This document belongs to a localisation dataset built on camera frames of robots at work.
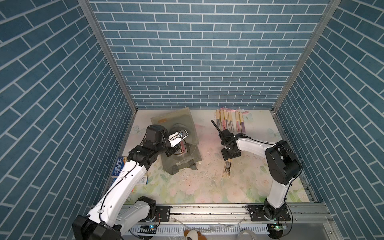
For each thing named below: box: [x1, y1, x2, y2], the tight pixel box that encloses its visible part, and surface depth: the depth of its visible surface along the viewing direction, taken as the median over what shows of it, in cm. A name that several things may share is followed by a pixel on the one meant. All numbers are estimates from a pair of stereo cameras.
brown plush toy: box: [184, 229, 208, 240], surface depth 68 cm
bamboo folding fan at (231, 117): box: [228, 110, 235, 132], surface depth 118 cm
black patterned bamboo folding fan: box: [216, 109, 222, 130], surface depth 118 cm
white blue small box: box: [137, 175, 149, 186], surface depth 85 cm
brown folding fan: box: [225, 110, 231, 131], surface depth 117 cm
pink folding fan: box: [219, 107, 227, 131], surface depth 118 cm
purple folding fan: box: [240, 112, 246, 134], surface depth 114 cm
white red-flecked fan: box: [222, 158, 232, 178], surface depth 90 cm
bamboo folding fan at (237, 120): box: [235, 110, 240, 133], surface depth 118 cm
